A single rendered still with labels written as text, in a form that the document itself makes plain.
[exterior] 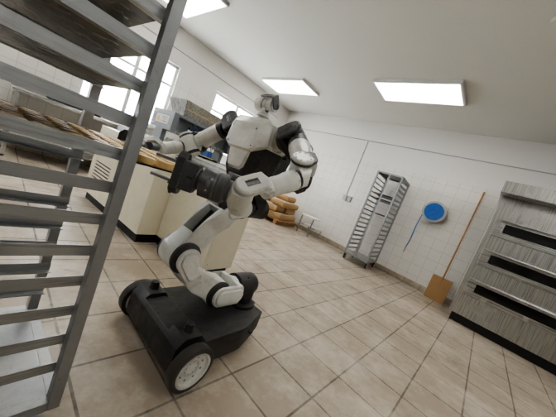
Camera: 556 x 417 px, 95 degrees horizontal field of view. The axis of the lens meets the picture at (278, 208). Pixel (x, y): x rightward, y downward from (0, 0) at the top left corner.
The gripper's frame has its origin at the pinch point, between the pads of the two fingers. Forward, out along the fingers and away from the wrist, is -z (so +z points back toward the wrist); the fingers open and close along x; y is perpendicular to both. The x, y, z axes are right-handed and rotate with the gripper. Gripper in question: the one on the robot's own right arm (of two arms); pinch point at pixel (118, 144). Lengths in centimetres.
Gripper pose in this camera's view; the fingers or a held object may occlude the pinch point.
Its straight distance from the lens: 121.9
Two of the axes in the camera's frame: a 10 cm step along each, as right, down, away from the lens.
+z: -0.9, -1.4, 9.9
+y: 9.3, 3.5, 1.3
